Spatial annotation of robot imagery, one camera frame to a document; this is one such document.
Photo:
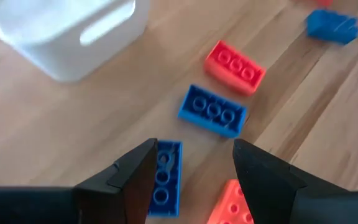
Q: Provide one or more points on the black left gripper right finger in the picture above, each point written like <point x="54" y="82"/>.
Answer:
<point x="291" y="199"/>

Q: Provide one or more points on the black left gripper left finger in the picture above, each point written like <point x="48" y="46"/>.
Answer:
<point x="104" y="202"/>

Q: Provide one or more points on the orange toy building block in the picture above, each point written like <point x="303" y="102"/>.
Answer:
<point x="228" y="208"/>

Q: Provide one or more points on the blue toy building block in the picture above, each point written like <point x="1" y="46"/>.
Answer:
<point x="168" y="186"/>
<point x="211" y="112"/>
<point x="331" y="28"/>

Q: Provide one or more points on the red toy building block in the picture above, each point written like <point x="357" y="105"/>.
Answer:
<point x="323" y="2"/>
<point x="235" y="67"/>

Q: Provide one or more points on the white plastic bin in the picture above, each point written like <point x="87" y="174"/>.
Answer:
<point x="57" y="59"/>

